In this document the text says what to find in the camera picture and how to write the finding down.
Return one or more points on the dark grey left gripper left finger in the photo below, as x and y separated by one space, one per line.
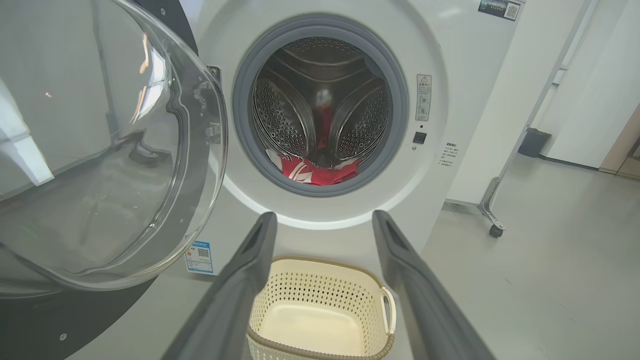
225 310

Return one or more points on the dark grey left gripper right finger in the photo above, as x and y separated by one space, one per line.
430 315

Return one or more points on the red basketball jersey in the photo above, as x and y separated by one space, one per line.
320 175

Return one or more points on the round glass washing machine door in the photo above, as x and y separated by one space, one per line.
100 150

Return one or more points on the cream perforated laundry basket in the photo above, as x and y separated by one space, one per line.
310 330

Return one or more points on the white washing machine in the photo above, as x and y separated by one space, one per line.
450 50

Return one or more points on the blue energy label sticker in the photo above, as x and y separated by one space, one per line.
200 256

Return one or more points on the black trash bin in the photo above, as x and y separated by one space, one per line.
534 142

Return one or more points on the grey warning label sticker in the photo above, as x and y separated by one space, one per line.
423 97

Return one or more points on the light brown wooden panel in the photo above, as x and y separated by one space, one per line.
622 150

